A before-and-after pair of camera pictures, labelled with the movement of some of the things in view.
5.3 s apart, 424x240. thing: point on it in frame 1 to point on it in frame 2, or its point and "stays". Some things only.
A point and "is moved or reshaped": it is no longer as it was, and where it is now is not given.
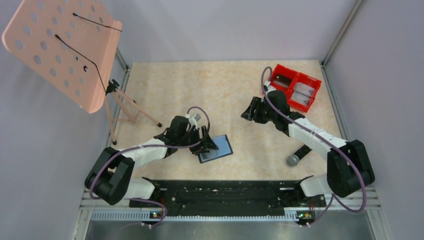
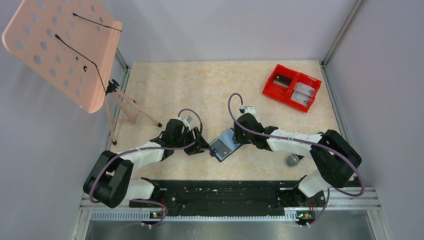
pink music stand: [72, 44] stays
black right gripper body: [260, 112] to [243, 138]
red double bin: [301, 89] stays
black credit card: [283, 78] stays
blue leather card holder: [222, 142] is moved or reshaped
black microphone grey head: [293, 160] stays
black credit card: [212, 154] to [220, 149]
